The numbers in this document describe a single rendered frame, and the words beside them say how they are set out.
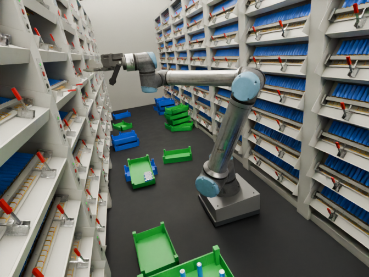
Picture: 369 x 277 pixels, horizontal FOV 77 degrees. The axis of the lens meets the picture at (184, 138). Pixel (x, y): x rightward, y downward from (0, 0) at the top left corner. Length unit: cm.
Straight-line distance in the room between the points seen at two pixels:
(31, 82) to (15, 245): 55
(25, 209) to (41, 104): 40
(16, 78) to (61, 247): 58
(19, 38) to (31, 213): 56
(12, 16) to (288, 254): 157
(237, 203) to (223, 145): 47
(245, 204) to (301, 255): 39
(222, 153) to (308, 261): 71
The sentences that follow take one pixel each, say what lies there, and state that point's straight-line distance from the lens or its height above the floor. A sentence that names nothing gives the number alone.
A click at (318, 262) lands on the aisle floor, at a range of 149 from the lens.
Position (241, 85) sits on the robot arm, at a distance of 105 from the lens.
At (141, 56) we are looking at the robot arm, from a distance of 132.
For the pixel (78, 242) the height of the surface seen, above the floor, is 36.
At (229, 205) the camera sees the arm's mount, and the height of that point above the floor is 16.
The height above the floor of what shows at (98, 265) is 17.
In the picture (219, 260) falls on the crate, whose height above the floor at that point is 35.
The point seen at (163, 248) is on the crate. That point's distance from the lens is 152.
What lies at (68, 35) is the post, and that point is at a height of 131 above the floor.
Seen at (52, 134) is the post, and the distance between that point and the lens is 100.
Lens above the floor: 109
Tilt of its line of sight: 21 degrees down
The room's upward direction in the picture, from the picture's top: 7 degrees counter-clockwise
